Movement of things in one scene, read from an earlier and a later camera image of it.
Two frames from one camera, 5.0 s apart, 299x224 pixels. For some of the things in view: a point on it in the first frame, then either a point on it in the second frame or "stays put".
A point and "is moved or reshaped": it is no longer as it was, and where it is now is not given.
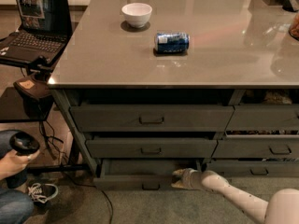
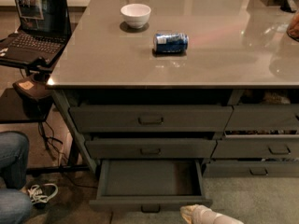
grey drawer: x=256 y=168 stays put
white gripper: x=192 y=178 to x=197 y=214
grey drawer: x=154 y=174 is moved or reshaped
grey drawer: x=257 y=147 stays put
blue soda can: x=172 y=42 stays put
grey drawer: x=151 y=148 stays put
